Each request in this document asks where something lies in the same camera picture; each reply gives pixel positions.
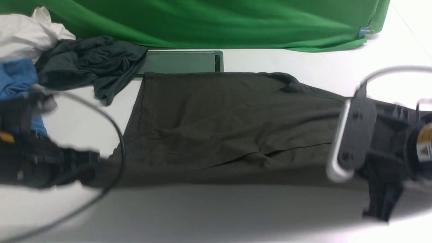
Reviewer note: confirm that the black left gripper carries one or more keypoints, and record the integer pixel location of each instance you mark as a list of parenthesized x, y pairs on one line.
[(31, 159)]

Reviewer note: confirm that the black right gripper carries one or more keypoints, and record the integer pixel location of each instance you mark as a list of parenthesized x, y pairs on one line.
[(377, 146)]

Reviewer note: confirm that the dark gray long-sleeve shirt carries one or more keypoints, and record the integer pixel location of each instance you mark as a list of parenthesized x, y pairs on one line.
[(227, 128)]

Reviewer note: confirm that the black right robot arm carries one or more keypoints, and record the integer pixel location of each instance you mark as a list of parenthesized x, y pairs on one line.
[(421, 151)]

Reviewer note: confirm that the blue crumpled shirt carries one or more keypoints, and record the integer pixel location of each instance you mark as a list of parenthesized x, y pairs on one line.
[(17, 81)]

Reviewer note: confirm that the dark teal crumpled shirt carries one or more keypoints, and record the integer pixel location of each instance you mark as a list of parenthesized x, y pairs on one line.
[(103, 62)]

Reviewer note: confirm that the white crumpled shirt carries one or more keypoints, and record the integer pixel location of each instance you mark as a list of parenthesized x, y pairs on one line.
[(28, 37)]

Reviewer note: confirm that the blue binder clip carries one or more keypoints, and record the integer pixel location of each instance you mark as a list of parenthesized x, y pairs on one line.
[(365, 32)]

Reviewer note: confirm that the green backdrop cloth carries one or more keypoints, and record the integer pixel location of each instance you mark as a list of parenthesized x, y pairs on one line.
[(298, 25)]

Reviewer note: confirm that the silver right gripper handle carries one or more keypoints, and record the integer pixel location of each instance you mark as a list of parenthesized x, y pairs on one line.
[(334, 171)]

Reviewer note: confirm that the gray table cable grommet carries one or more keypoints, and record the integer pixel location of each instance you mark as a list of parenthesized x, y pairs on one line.
[(182, 62)]

